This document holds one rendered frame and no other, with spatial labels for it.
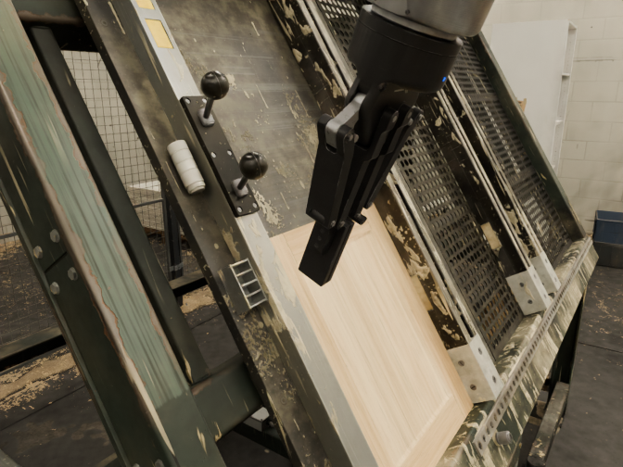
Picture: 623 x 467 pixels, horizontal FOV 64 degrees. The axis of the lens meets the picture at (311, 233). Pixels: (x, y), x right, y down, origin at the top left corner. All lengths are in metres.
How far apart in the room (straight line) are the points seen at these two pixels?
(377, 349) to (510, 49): 3.99
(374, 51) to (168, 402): 0.42
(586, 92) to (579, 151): 0.60
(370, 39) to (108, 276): 0.39
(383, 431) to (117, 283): 0.51
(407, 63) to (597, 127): 5.70
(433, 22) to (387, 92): 0.06
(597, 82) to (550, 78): 1.42
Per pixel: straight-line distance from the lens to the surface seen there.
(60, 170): 0.63
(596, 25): 6.06
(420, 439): 0.98
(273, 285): 0.75
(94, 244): 0.61
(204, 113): 0.78
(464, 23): 0.35
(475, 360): 1.12
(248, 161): 0.65
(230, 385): 0.75
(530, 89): 4.68
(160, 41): 0.86
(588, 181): 6.09
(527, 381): 1.37
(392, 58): 0.35
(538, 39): 4.69
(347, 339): 0.87
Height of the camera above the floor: 1.54
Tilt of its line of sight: 16 degrees down
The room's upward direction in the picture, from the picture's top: straight up
